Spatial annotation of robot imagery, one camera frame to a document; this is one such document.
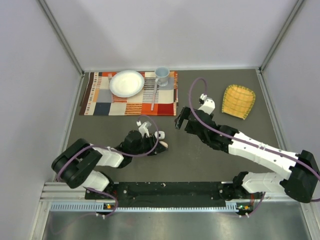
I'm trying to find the yellow woven basket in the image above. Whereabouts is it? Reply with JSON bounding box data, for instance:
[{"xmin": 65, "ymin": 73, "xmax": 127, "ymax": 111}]
[{"xmin": 221, "ymin": 84, "xmax": 256, "ymax": 120}]

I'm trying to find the white earbud case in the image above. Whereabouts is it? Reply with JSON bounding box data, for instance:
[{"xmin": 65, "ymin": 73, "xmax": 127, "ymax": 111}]
[{"xmin": 154, "ymin": 131, "xmax": 165, "ymax": 140}]

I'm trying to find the pink earbud case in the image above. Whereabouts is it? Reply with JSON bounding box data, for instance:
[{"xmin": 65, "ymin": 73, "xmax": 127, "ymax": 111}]
[{"xmin": 159, "ymin": 141, "xmax": 169, "ymax": 148}]

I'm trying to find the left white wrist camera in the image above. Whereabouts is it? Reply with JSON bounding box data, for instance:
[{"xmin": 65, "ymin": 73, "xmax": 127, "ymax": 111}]
[{"xmin": 136, "ymin": 120, "xmax": 152, "ymax": 138}]

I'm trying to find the purple cable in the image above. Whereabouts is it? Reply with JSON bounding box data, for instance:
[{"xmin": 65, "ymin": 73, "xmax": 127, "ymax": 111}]
[
  {"xmin": 188, "ymin": 77, "xmax": 320, "ymax": 218},
  {"xmin": 56, "ymin": 115, "xmax": 160, "ymax": 216}
]

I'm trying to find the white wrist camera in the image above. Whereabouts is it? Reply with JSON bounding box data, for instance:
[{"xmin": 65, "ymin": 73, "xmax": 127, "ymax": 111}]
[
  {"xmin": 198, "ymin": 93, "xmax": 216, "ymax": 115},
  {"xmin": 136, "ymin": 120, "xmax": 152, "ymax": 138}
]

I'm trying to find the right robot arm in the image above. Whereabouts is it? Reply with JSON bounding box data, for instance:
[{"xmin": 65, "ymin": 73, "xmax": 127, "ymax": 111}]
[{"xmin": 174, "ymin": 106, "xmax": 320, "ymax": 203}]

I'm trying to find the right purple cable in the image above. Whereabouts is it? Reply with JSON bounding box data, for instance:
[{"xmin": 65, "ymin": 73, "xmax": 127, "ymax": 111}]
[{"xmin": 188, "ymin": 77, "xmax": 320, "ymax": 218}]

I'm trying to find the white plate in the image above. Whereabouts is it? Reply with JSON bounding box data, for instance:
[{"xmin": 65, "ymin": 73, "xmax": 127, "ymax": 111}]
[{"xmin": 109, "ymin": 70, "xmax": 145, "ymax": 98}]

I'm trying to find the patchwork placemat cloth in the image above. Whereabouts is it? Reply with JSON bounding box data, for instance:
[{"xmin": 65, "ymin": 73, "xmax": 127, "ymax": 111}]
[{"xmin": 79, "ymin": 70, "xmax": 179, "ymax": 116}]

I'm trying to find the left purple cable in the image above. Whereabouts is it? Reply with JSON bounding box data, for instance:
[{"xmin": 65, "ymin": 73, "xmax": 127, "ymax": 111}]
[{"xmin": 56, "ymin": 115, "xmax": 160, "ymax": 216}]

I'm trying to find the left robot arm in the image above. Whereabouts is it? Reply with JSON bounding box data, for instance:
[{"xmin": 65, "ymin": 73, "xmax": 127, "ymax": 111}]
[{"xmin": 51, "ymin": 130, "xmax": 168, "ymax": 199}]

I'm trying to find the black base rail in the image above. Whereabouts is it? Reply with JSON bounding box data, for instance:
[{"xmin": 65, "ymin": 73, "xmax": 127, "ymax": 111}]
[{"xmin": 84, "ymin": 181, "xmax": 265, "ymax": 208}]

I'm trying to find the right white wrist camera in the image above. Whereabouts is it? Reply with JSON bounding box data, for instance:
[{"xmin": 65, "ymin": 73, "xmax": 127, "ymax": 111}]
[{"xmin": 198, "ymin": 93, "xmax": 216, "ymax": 115}]

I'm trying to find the light blue cup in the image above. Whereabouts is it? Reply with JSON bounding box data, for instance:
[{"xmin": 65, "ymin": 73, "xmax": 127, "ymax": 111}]
[{"xmin": 154, "ymin": 66, "xmax": 170, "ymax": 87}]

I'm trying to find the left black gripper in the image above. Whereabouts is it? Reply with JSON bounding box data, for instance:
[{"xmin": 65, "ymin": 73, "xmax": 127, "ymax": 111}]
[{"xmin": 131, "ymin": 133, "xmax": 168, "ymax": 156}]

